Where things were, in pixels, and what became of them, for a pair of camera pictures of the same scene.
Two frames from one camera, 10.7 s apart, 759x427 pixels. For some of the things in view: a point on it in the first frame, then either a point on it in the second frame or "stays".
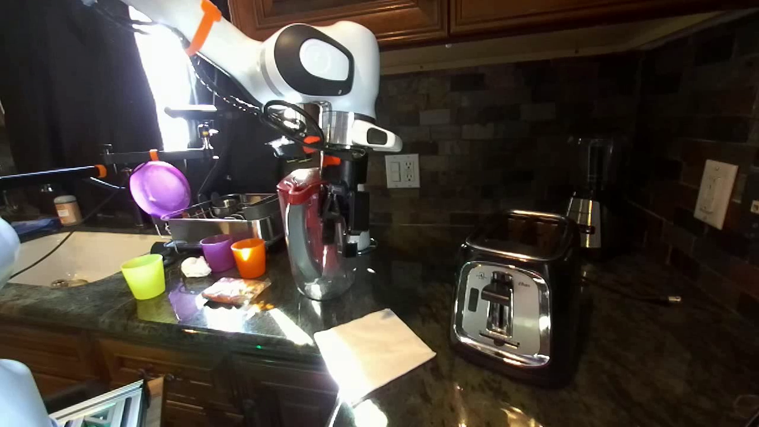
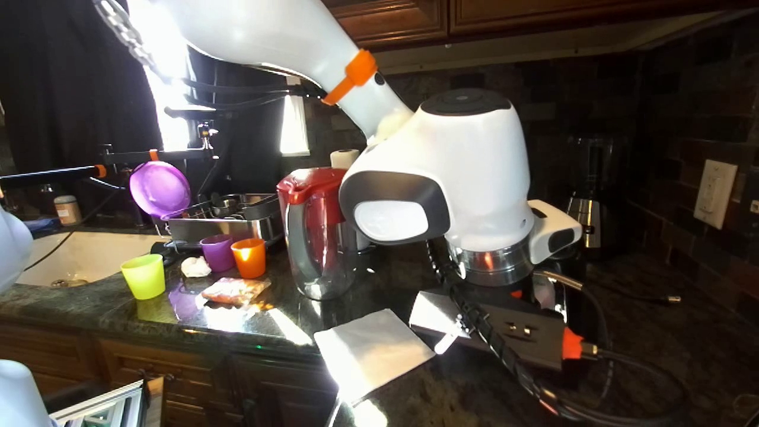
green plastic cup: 144,276 stays
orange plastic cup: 249,254 stays
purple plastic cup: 218,252 stays
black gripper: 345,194 to 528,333
